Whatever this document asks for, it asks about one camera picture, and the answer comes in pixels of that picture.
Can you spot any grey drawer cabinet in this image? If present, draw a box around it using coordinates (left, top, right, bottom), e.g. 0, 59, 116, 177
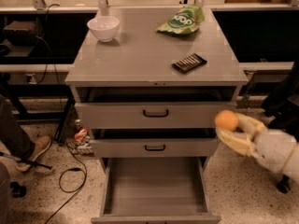
64, 6, 249, 224

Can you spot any dark chocolate bar wrapper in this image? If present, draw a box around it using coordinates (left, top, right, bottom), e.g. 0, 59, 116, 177
172, 53, 206, 74

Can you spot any small orange fruit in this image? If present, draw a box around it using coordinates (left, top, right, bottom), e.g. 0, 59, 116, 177
215, 110, 238, 131

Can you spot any grey top drawer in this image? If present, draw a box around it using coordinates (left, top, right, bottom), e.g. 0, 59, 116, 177
75, 102, 235, 129

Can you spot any black office chair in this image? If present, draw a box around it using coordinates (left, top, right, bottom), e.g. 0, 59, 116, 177
260, 59, 299, 195

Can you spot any dark box on shelf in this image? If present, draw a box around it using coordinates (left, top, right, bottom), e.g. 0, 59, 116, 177
3, 21, 38, 46

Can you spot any grey drawer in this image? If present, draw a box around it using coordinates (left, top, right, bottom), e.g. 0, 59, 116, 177
91, 157, 221, 224
91, 138, 219, 158
75, 102, 235, 129

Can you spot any orange bottle on floor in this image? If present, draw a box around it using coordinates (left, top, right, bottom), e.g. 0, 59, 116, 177
74, 128, 88, 143

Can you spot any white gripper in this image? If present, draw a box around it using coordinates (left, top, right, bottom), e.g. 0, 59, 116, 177
216, 113, 297, 174

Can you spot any grey middle drawer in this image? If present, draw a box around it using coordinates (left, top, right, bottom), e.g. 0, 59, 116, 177
91, 138, 219, 158

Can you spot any green chip bag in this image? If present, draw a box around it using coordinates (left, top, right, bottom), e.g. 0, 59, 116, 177
156, 6, 205, 35

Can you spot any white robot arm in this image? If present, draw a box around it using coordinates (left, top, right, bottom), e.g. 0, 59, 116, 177
215, 110, 299, 183

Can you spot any grey bottom drawer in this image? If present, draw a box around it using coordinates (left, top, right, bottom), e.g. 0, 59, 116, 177
91, 157, 221, 224

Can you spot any dark trouser leg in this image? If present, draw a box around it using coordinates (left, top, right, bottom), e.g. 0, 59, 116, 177
0, 95, 35, 159

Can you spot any black floor cable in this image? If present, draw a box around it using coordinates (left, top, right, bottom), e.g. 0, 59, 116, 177
43, 140, 89, 224

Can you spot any white bowl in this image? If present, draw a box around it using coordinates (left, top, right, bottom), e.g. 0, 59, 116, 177
87, 16, 120, 42

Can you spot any black rod on floor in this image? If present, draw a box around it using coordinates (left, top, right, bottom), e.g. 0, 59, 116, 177
0, 151, 52, 170

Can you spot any tan shoe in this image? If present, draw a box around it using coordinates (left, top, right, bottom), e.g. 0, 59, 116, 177
16, 135, 52, 172

